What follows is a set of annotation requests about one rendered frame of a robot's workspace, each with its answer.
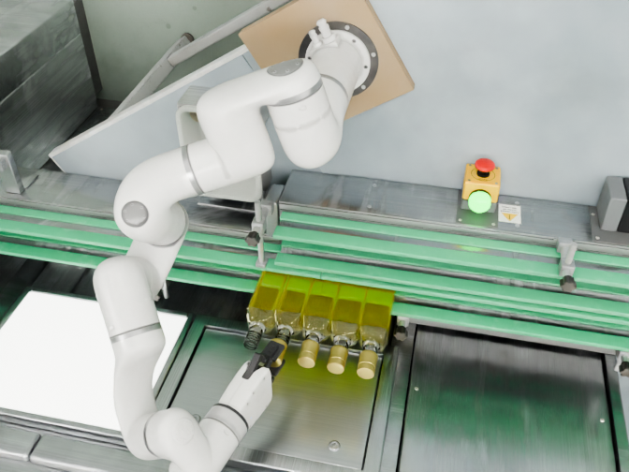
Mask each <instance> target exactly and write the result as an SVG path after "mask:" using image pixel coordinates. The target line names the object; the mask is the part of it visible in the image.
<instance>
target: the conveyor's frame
mask: <svg viewBox="0 0 629 472"><path fill-rule="evenodd" d="M17 169H18V172H19V174H20V173H27V174H35V175H38V177H37V178H36V179H35V181H34V182H33V183H32V184H31V185H30V186H29V187H28V188H27V189H24V190H23V191H22V192H21V194H18V193H11V192H6V189H5V188H4V185H3V183H2V180H1V177H0V202H1V203H7V204H14V205H21V206H27V207H34V208H41V209H48V210H54V211H61V212H68V213H74V214H87V215H93V216H100V217H106V218H113V219H114V212H113V207H114V201H115V197H116V193H117V191H118V188H119V186H120V184H121V183H122V180H114V179H108V178H100V177H93V176H86V175H79V174H72V173H64V172H58V171H50V170H37V169H29V168H23V167H17ZM458 193H459V190H457V189H449V188H442V187H434V186H426V185H419V184H405V183H396V182H389V181H381V180H374V179H366V178H359V177H353V176H345V175H336V174H328V173H320V172H312V171H305V170H292V171H291V173H290V175H289V178H288V180H287V183H286V185H285V189H284V191H283V193H282V196H281V197H280V199H279V213H280V209H284V210H290V211H297V213H298V212H305V213H312V214H325V215H332V216H340V217H346V218H350V219H351V218H353V219H360V220H367V221H368V223H369V221H374V222H381V223H389V224H395V225H403V226H404V227H405V226H409V227H417V228H423V230H424V229H437V230H441V231H442V233H443V230H444V231H451V232H458V233H460V234H462V233H465V234H472V235H479V236H480V237H481V236H486V237H493V238H500V239H507V240H514V241H522V242H528V243H538V246H539V244H540V243H541V244H549V245H556V244H557V243H554V242H553V239H554V238H559V237H564V238H571V239H572V240H573V241H575V243H577V244H578V246H577V249H578V250H579V249H584V250H592V251H598V252H605V253H612V254H619V256H620V255H626V256H629V246H628V245H620V244H613V243H599V242H594V241H593V240H592V229H591V222H590V216H589V209H588V206H586V205H578V204H571V203H563V202H556V201H548V200H540V199H526V198H518V197H510V196H503V195H499V198H498V228H497V229H493V228H486V227H479V226H471V225H464V224H457V223H456V212H457V203H458ZM200 198H201V196H196V197H192V198H187V199H182V200H179V201H178V202H179V203H181V205H182V206H183V207H184V209H185V210H186V211H187V214H188V218H189V226H188V229H191V230H198V231H205V232H211V233H215V236H216V233H218V234H225V235H231V237H232V236H238V237H244V238H246V236H247V235H248V234H249V232H250V231H251V232H252V221H253V219H254V217H255V216H256V212H250V211H244V210H237V209H229V208H223V207H216V206H209V205H202V204H197V203H198V201H199V199H200ZM500 239H499V241H500Z"/></svg>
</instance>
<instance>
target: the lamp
mask: <svg viewBox="0 0 629 472"><path fill-rule="evenodd" d="M468 200H469V207H470V209H471V210H473V211H474V212H476V213H484V212H486V211H487V210H488V209H489V208H490V203H491V195H490V193H489V192H488V191H486V190H483V189H477V190H474V191H473V192H471V193H470V195H469V199H468Z"/></svg>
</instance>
